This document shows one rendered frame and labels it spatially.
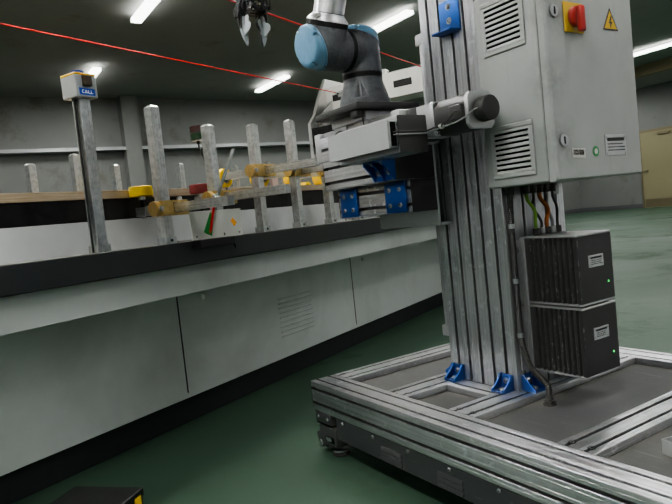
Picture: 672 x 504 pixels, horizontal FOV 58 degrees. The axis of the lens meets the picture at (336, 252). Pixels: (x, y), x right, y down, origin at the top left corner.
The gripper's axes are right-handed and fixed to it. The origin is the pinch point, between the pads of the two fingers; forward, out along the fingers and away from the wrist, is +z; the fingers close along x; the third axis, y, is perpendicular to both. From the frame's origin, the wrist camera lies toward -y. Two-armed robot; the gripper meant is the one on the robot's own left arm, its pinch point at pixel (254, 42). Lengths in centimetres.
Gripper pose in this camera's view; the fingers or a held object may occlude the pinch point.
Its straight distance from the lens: 209.4
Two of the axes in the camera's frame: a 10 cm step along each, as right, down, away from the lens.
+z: 1.1, 9.9, 0.6
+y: 5.4, -0.1, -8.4
